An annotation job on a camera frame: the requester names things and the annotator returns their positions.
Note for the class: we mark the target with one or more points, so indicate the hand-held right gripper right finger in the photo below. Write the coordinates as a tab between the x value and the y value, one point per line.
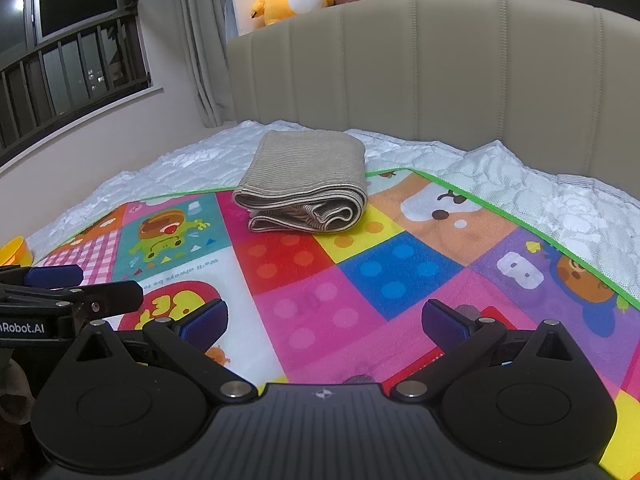
442	320

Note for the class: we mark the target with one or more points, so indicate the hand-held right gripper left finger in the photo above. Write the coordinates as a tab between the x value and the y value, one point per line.
205	322

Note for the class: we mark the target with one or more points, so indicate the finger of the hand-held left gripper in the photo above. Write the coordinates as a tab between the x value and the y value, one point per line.
55	276
100	297

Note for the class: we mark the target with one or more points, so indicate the beige striped garment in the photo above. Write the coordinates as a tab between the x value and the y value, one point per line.
305	180

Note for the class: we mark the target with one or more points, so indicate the person's left hand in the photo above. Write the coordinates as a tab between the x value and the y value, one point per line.
11	395

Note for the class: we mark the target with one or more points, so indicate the yellow plastic bowl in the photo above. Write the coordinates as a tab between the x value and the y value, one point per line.
14	251

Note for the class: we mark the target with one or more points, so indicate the colourful cartoon play mat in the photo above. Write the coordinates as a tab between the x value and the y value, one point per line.
400	280

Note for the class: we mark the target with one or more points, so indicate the white quilted bedspread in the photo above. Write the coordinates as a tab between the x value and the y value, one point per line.
550	195

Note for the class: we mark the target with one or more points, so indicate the black balcony railing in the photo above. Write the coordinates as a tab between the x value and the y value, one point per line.
65	80

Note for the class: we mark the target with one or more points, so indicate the beige padded headboard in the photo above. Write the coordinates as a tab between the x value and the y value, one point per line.
425	60

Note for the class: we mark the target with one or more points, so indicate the light grey curtain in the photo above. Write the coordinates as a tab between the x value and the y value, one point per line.
202	40

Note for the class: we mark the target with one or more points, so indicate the window with dark frame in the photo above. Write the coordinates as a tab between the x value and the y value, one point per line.
70	5

